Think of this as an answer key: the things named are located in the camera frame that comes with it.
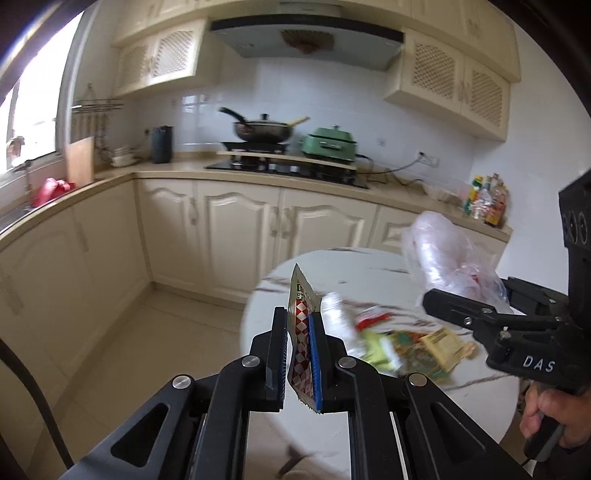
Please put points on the round marble table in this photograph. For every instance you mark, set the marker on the round marble table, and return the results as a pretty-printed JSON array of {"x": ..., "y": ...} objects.
[{"x": 369, "y": 277}]

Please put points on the long wooden plank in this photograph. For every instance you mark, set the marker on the long wooden plank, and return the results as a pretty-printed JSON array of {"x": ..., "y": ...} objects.
[{"x": 323, "y": 162}]

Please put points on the black wok with lid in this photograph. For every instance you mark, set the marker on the black wok with lid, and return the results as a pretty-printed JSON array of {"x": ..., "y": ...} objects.
[{"x": 265, "y": 131}]

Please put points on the stack of white bowls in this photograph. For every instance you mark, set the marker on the stack of white bowls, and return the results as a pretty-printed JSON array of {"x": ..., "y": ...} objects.
[{"x": 124, "y": 158}]

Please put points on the red checkered wrapper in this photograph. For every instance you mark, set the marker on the red checkered wrapper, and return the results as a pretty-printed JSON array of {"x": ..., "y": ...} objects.
[{"x": 301, "y": 323}]

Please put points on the red and white wrapper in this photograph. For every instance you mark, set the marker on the red and white wrapper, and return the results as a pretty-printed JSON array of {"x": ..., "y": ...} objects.
[{"x": 371, "y": 316}]

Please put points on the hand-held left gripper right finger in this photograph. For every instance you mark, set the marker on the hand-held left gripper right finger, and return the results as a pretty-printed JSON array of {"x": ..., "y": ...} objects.
[{"x": 316, "y": 360}]

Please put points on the small tan scrap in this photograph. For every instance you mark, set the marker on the small tan scrap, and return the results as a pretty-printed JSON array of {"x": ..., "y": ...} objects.
[{"x": 470, "y": 349}]

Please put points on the person's right hand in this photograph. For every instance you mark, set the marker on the person's right hand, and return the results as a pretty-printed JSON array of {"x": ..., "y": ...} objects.
[{"x": 579, "y": 415}]

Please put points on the white bowl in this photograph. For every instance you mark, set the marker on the white bowl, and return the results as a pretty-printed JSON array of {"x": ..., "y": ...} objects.
[{"x": 438, "y": 191}]

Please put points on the black range hood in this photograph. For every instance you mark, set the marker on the black range hood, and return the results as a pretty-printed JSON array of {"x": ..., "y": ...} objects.
[{"x": 258, "y": 44}]

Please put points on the black gas stove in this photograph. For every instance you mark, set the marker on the black gas stove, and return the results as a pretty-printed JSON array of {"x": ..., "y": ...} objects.
[{"x": 286, "y": 173}]

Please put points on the hanging metal utensil rack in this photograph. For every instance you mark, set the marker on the hanging metal utensil rack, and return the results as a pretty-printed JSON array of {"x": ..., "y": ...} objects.
[{"x": 97, "y": 105}]

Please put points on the yellow paper packet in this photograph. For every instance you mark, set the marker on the yellow paper packet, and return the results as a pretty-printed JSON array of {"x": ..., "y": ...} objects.
[{"x": 443, "y": 344}]

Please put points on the black kettle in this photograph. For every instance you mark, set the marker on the black kettle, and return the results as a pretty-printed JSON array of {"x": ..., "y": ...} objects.
[{"x": 162, "y": 145}]

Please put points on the green electric pot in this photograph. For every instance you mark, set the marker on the green electric pot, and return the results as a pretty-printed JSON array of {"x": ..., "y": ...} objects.
[{"x": 330, "y": 144}]

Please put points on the red dish rack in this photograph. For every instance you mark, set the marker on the red dish rack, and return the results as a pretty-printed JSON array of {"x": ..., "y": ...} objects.
[{"x": 55, "y": 190}]

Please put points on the clear plastic bag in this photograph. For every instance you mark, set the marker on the clear plastic bag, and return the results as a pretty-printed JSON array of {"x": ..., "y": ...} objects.
[{"x": 438, "y": 249}]

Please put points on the cluster of condiment bottles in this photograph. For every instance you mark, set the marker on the cluster of condiment bottles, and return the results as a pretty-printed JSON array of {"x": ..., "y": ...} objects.
[{"x": 487, "y": 203}]

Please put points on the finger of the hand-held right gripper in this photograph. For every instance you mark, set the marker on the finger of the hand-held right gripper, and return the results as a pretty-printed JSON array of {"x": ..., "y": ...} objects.
[
  {"x": 540, "y": 300},
  {"x": 452, "y": 309}
]

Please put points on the sliding window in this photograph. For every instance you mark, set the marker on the sliding window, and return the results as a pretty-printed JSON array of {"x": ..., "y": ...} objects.
[{"x": 32, "y": 124}]

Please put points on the green patterned wrapper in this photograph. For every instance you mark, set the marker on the green patterned wrapper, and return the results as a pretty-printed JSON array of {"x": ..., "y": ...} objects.
[{"x": 413, "y": 357}]

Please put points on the white crumpled wrapper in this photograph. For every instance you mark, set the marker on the white crumpled wrapper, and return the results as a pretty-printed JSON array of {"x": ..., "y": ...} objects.
[{"x": 336, "y": 318}]

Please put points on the steel faucet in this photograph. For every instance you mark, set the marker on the steel faucet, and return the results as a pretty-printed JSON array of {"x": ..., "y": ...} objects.
[{"x": 25, "y": 180}]

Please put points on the yellow green wrapper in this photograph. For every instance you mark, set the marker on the yellow green wrapper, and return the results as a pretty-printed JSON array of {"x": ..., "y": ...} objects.
[{"x": 379, "y": 348}]

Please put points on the cream lattice door cabinet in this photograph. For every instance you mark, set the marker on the cream lattice door cabinet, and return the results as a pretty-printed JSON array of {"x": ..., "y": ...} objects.
[
  {"x": 161, "y": 55},
  {"x": 452, "y": 83}
]

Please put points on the black portable burner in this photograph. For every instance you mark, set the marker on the black portable burner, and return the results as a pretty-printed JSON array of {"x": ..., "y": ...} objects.
[{"x": 254, "y": 147}]

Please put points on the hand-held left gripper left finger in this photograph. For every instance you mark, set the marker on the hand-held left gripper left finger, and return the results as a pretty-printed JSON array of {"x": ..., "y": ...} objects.
[{"x": 277, "y": 360}]

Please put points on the wooden cutting board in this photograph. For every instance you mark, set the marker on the wooden cutting board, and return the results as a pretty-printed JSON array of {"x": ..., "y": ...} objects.
[{"x": 81, "y": 161}]

